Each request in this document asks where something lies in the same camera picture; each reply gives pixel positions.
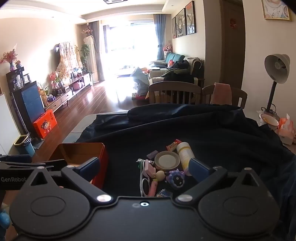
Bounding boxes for pink flower vase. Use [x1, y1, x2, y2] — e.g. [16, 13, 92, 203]
[0, 49, 18, 71]

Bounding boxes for teal sofa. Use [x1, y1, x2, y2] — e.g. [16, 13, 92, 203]
[148, 52, 205, 91]

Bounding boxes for patterned cloth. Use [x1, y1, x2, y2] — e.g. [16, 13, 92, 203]
[55, 42, 83, 77]

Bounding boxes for wooden chair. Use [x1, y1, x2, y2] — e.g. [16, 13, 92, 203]
[149, 81, 202, 105]
[202, 85, 248, 109]

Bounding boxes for pink toy with yellow tip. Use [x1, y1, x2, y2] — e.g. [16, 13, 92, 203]
[147, 170, 166, 198]

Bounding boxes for teal trash bin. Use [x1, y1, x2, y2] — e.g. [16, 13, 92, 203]
[13, 134, 36, 157]

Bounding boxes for orange plastic bag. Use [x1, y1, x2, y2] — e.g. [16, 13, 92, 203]
[276, 113, 296, 145]

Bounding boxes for black cabinet blue door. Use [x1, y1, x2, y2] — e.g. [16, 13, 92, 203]
[12, 81, 45, 137]

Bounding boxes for red candy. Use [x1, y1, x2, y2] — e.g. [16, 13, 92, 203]
[166, 139, 183, 152]

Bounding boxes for blue curtain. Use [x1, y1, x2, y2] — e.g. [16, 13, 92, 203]
[153, 13, 167, 61]

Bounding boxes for white cabinet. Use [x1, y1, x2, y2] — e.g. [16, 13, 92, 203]
[0, 93, 21, 156]

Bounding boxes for red tin box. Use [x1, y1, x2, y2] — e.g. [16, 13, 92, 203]
[47, 142, 109, 190]

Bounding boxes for dark cloth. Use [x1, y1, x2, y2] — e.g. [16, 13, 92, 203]
[76, 103, 296, 241]

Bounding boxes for white bowl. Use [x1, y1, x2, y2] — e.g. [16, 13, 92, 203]
[259, 113, 279, 131]

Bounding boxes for pile of dark clothes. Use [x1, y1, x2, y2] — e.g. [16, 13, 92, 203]
[163, 60, 195, 84]

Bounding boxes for wooden TV cabinet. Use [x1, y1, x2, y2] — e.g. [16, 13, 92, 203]
[45, 73, 94, 112]

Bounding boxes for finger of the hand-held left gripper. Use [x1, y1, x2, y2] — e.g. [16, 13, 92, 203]
[0, 155, 32, 163]
[0, 160, 67, 173]

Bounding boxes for grey curtain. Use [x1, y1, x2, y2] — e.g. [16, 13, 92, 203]
[89, 21, 105, 81]

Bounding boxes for grey desk lamp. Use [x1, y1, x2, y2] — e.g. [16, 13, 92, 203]
[261, 54, 290, 115]

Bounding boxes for purple plush toy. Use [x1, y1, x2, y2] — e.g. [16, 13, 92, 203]
[166, 169, 186, 189]

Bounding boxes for orange gift box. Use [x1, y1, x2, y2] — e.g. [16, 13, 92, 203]
[33, 109, 57, 139]

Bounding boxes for white plastic bottle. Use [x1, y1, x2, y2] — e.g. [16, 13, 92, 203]
[177, 142, 195, 176]

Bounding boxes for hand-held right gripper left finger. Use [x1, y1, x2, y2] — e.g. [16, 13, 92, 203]
[20, 157, 113, 204]

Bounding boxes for pink towel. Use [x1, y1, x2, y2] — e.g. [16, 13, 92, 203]
[210, 82, 232, 105]

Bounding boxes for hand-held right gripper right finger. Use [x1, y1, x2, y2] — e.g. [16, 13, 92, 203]
[175, 158, 275, 204]

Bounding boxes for white sunglasses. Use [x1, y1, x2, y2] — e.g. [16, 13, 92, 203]
[139, 160, 153, 197]

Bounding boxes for brown door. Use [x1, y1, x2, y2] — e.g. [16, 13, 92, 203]
[219, 0, 246, 90]

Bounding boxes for grey blanket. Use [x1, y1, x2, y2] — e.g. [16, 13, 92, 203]
[185, 57, 205, 81]

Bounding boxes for person's left hand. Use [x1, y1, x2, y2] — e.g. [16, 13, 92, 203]
[0, 203, 11, 232]

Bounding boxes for dark dustpan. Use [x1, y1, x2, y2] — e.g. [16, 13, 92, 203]
[30, 137, 45, 149]

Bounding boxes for black coffee machine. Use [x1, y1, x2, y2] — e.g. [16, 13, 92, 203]
[6, 67, 31, 92]

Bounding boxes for white standing air conditioner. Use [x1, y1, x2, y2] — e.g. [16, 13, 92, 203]
[83, 35, 99, 80]

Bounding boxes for tall green plant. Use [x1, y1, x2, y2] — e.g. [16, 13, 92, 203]
[80, 44, 92, 75]

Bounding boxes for pink hair clip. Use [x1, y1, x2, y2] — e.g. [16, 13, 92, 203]
[142, 160, 157, 178]

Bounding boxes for pastel framed picture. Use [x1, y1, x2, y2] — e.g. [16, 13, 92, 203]
[261, 0, 292, 22]

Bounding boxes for blue snack packet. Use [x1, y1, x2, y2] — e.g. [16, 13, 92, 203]
[156, 189, 173, 198]

